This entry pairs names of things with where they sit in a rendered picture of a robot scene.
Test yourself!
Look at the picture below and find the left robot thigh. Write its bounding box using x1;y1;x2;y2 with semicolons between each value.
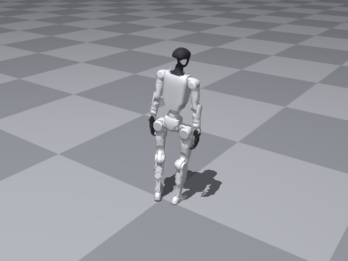
153;117;167;165

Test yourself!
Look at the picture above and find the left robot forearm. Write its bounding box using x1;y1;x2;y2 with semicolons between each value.
149;92;160;119

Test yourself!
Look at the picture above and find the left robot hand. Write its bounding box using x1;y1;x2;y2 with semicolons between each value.
149;116;156;136

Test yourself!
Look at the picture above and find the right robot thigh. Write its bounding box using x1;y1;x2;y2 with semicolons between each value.
175;123;194;171

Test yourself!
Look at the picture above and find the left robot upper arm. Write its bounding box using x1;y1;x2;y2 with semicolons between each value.
154;69;167;100

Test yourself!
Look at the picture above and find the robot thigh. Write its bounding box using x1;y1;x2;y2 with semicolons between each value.
153;117;167;165
175;123;194;171

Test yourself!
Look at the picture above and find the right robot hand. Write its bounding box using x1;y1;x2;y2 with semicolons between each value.
189;129;201;150

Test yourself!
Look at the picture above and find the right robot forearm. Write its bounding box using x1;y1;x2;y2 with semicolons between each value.
192;104;202;134

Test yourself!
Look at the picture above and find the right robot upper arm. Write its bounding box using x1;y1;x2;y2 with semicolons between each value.
187;77;201;112

